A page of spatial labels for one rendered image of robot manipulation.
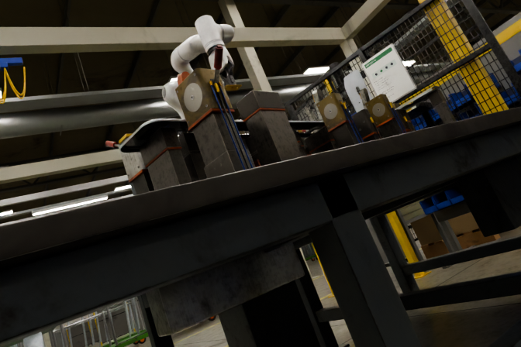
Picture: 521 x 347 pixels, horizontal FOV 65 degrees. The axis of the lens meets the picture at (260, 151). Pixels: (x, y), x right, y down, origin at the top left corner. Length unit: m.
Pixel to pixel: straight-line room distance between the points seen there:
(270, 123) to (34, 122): 12.55
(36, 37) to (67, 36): 0.28
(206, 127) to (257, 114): 0.22
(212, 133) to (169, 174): 0.18
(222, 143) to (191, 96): 0.15
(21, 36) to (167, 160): 3.68
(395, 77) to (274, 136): 1.46
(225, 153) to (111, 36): 3.94
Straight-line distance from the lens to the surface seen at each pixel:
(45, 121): 13.59
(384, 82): 2.55
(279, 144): 1.17
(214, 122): 1.00
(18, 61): 4.55
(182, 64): 2.10
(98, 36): 4.79
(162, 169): 1.13
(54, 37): 4.70
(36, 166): 7.72
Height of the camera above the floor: 0.55
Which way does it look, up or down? 15 degrees up
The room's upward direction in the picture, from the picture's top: 22 degrees counter-clockwise
